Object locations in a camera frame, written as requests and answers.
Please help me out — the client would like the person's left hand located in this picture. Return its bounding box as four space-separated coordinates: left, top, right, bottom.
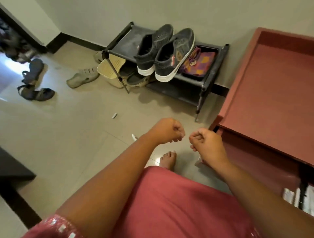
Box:
147 117 186 145

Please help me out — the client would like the person's right hand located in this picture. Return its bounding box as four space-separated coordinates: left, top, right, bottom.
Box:
189 128 230 168

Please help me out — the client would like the purple orange checked cloth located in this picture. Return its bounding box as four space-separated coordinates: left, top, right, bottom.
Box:
180 47 216 75

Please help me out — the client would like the dark grey sneaker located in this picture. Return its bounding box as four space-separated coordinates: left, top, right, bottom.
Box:
154 27 196 83
133 24 174 77

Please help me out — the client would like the red tray table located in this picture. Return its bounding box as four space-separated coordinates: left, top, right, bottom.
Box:
208 27 314 168

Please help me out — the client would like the black shoe rack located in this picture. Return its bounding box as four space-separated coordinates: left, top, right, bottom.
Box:
101 21 230 122

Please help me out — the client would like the person's right forearm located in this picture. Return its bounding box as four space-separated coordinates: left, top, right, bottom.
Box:
213 159 314 238

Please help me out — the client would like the person's left forearm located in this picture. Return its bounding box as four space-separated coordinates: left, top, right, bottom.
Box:
55 133 160 238

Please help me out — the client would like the person's left foot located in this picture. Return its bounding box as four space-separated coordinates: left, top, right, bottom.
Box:
159 151 177 172

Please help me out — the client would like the black shoe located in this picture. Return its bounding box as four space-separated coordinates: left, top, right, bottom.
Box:
16 84 56 102

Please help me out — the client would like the olive brown sandal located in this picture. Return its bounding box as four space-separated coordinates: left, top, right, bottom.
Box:
126 71 151 88

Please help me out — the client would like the pink embroidered tunic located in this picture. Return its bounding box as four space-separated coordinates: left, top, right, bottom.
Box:
22 166 260 238

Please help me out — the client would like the beige slipper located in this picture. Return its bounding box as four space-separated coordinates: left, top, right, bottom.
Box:
97 54 127 79

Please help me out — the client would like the black plastic tray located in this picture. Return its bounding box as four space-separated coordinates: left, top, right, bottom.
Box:
179 45 219 81

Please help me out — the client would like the dark blue slipper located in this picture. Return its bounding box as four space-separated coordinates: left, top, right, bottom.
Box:
21 58 45 85

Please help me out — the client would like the black low furniture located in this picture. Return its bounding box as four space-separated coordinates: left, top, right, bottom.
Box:
0 147 42 230

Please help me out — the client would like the pile of dark footwear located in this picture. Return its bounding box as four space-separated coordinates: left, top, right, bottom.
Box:
0 19 37 64

